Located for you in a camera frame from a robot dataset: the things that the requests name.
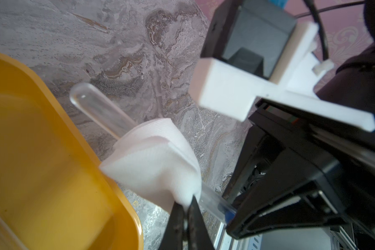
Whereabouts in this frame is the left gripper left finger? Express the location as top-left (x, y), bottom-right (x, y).
top-left (158, 202), bottom-right (185, 250)

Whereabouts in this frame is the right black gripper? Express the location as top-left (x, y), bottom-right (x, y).
top-left (227, 46), bottom-right (375, 241)

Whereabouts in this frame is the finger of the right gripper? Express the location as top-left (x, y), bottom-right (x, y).
top-left (222, 125), bottom-right (281, 203)

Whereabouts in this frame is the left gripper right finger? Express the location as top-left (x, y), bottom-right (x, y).
top-left (186, 196), bottom-right (215, 250)

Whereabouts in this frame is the white wiping cloth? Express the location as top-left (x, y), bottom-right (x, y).
top-left (100, 118), bottom-right (202, 212)

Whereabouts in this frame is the yellow plastic basin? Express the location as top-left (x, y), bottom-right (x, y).
top-left (0, 53), bottom-right (143, 250)

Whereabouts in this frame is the test tube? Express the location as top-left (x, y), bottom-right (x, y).
top-left (70, 83), bottom-right (235, 224)

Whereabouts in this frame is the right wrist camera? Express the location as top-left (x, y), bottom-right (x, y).
top-left (189, 1), bottom-right (375, 132)

